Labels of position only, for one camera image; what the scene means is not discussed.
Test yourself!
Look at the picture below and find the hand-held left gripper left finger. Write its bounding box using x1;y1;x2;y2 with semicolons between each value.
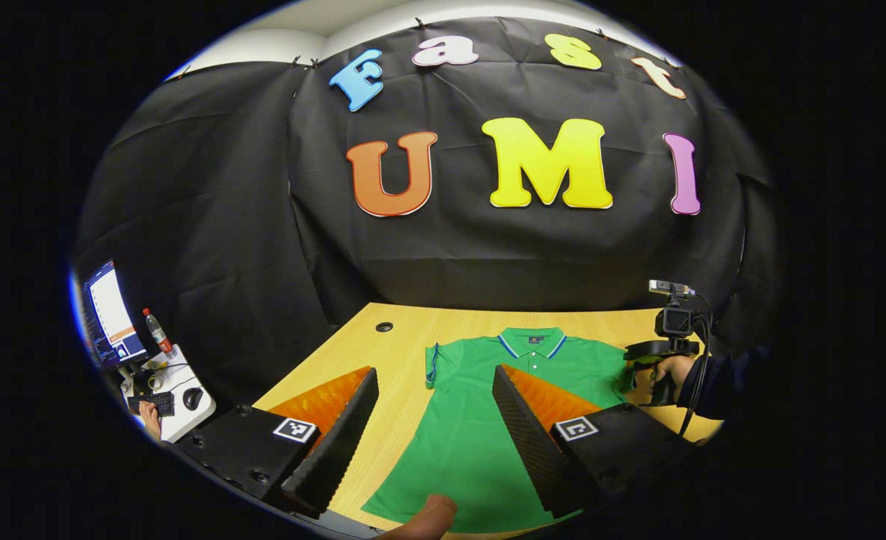
175;366;380;520

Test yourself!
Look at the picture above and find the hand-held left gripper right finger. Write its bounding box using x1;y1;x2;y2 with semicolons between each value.
491;364;702;520

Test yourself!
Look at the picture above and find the green T-shirt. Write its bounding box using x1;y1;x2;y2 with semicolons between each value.
360;326;638;535

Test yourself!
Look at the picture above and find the white side table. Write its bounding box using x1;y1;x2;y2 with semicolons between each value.
120;343;217;443

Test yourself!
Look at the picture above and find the black keyboard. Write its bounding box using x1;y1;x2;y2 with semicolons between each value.
127;391;176;417

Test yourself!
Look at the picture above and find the plastic bottle with red cap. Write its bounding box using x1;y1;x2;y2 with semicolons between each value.
143;307;175;357

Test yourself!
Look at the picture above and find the computer monitor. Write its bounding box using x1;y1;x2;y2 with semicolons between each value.
83;260;149;368

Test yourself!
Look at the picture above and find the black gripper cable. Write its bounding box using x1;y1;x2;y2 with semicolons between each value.
679;292;715;440

